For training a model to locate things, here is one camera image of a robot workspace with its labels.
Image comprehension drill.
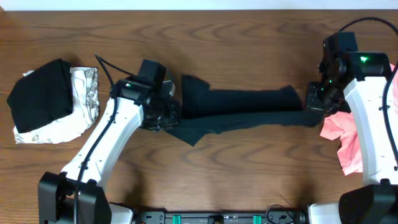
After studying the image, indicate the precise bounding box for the black t-shirt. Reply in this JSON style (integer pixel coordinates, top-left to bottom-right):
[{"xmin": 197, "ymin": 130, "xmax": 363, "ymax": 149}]
[{"xmin": 165, "ymin": 75, "xmax": 323, "ymax": 146}]

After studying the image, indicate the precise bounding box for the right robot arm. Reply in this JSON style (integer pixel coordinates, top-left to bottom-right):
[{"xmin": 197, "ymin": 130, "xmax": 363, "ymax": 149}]
[{"xmin": 306, "ymin": 32, "xmax": 397, "ymax": 223}]

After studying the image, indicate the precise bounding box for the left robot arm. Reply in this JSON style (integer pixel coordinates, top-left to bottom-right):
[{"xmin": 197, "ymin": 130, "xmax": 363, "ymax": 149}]
[{"xmin": 38, "ymin": 60, "xmax": 180, "ymax": 223}]

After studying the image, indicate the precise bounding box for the pink t-shirt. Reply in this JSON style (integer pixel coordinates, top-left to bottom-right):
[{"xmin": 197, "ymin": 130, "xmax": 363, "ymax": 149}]
[{"xmin": 320, "ymin": 77, "xmax": 397, "ymax": 183}]

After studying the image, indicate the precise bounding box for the white patterned folded garment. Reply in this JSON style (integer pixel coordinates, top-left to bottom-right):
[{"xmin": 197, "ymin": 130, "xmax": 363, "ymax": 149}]
[{"xmin": 13, "ymin": 67, "xmax": 100, "ymax": 144}]

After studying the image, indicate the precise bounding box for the folded black garment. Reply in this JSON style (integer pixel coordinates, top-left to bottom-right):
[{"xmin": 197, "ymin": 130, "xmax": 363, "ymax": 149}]
[{"xmin": 7, "ymin": 59, "xmax": 73, "ymax": 133}]

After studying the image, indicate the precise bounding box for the left black cable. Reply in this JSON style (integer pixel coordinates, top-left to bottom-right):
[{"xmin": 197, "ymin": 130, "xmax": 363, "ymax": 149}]
[{"xmin": 73, "ymin": 52, "xmax": 137, "ymax": 224}]

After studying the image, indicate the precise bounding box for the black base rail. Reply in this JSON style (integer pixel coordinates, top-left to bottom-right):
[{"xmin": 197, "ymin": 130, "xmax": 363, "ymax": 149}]
[{"xmin": 132, "ymin": 207, "xmax": 309, "ymax": 224}]

